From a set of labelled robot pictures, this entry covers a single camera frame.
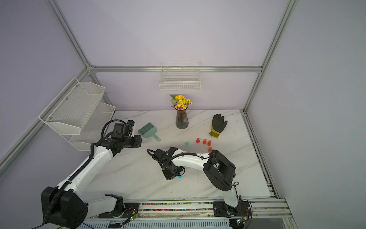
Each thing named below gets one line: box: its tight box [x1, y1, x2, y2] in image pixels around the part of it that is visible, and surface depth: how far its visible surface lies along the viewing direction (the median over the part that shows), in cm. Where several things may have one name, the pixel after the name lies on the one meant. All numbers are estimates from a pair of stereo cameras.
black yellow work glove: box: [208, 113, 228, 139], surface depth 111 cm
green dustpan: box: [138, 122, 161, 142], surface depth 110 cm
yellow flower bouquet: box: [169, 93, 194, 111], surface depth 95 cm
